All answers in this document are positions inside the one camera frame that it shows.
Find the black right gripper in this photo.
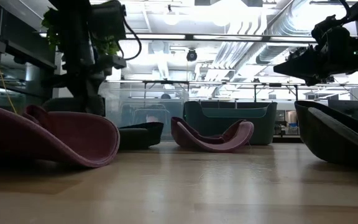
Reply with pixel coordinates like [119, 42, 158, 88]
[273, 14, 358, 87]

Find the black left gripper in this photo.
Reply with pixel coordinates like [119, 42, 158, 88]
[42, 96, 106, 116]

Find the maroon baseball cap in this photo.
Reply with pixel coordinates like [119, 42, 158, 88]
[170, 116, 255, 154]
[0, 102, 121, 169]

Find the dark computer monitor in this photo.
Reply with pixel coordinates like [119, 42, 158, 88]
[328, 99, 358, 121]

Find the clear plastic bin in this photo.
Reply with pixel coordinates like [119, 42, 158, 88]
[99, 88, 186, 142]

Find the teal plastic bin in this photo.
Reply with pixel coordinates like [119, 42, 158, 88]
[183, 100, 278, 146]

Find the green leafy plant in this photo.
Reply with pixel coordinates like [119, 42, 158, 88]
[41, 7, 121, 57]

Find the background dark workbench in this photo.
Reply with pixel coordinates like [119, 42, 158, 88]
[272, 134, 303, 144]

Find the dark glass partition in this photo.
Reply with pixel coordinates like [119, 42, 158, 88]
[0, 0, 58, 108]

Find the overhead frame crossbar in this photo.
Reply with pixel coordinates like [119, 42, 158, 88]
[38, 32, 318, 44]

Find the black overhead camera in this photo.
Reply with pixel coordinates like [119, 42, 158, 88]
[186, 48, 198, 63]

